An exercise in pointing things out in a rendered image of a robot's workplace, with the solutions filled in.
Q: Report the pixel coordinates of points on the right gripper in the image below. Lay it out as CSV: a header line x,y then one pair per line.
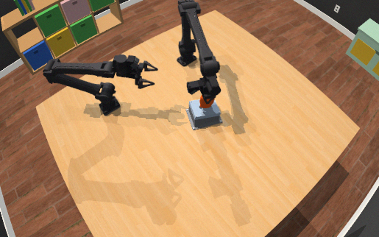
x,y
138,76

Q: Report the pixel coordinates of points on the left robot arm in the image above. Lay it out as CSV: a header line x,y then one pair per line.
x,y
190,22

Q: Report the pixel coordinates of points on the orange peg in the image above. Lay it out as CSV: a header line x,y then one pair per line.
x,y
203,104

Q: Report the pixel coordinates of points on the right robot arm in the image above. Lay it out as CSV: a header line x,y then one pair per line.
x,y
54,68

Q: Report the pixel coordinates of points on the light blue plate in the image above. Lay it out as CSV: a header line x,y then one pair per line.
x,y
203,113

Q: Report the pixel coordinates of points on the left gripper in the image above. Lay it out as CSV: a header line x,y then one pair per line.
x,y
207,96

